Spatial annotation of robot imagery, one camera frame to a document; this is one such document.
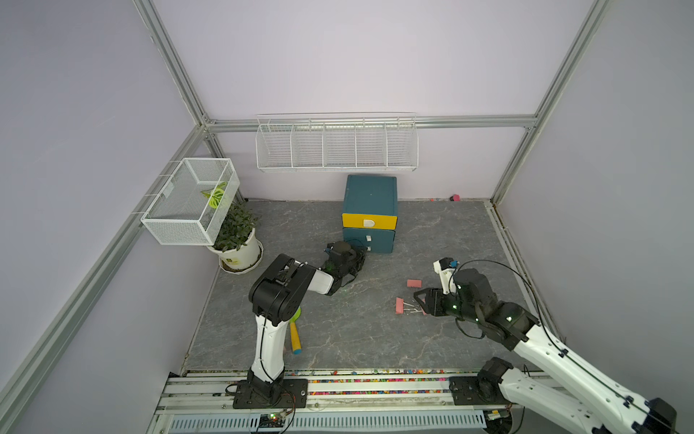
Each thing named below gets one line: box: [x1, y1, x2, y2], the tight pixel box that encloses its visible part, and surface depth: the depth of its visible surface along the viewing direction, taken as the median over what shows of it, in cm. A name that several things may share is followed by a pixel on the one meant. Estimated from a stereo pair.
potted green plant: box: [206, 198, 264, 274], surface depth 90 cm
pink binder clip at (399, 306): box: [395, 297, 404, 314], surface depth 91 cm
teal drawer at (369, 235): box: [342, 227, 396, 245], surface depth 96 cm
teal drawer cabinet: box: [341, 174, 399, 255], surface depth 95 cm
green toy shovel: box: [289, 306, 303, 355], surface depth 83 cm
